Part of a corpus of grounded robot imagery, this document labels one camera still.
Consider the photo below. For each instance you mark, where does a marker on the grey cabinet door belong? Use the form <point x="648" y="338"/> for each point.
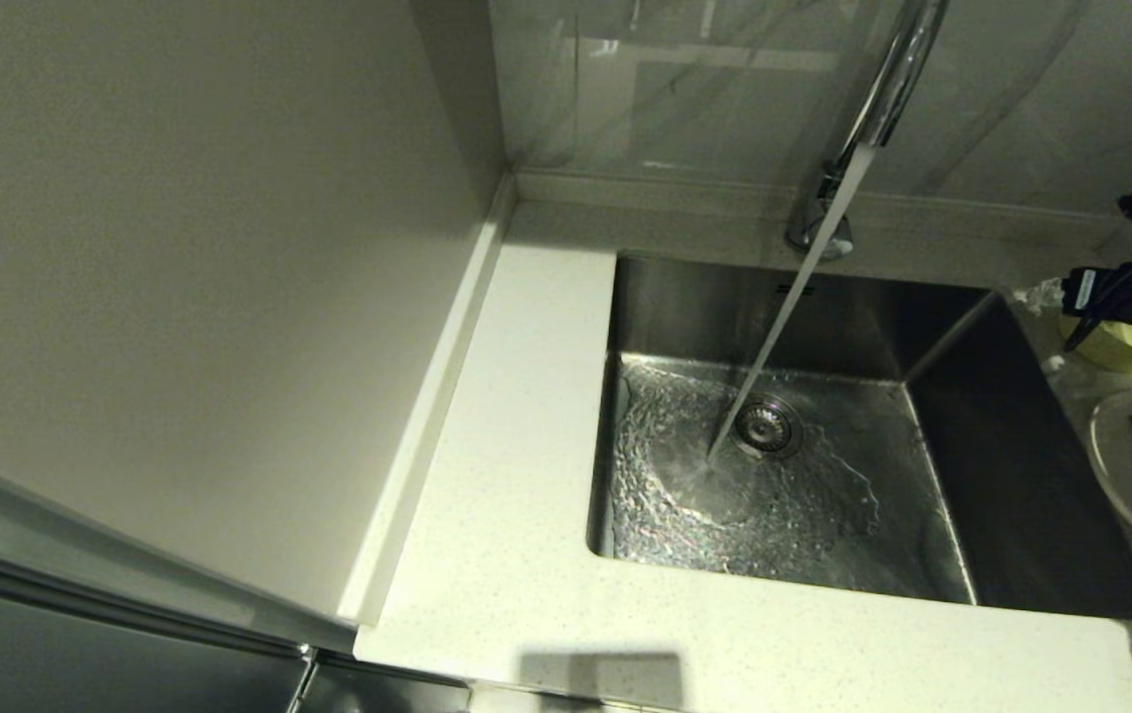
<point x="80" y="654"/>

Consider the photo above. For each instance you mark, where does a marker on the yellow-green bowl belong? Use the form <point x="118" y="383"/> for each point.
<point x="1120" y="352"/>

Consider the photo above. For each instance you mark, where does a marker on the stainless steel sink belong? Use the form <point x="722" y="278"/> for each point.
<point x="1021" y="515"/>

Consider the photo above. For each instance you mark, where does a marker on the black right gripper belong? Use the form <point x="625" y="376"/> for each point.
<point x="1085" y="292"/>

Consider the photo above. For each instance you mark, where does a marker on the white counter upstand strip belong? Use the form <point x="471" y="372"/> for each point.
<point x="427" y="416"/>

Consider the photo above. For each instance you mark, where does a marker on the chrome faucet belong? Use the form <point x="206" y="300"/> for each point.
<point x="887" y="99"/>

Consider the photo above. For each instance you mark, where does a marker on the round metal drain strainer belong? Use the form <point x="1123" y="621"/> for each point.
<point x="769" y="426"/>

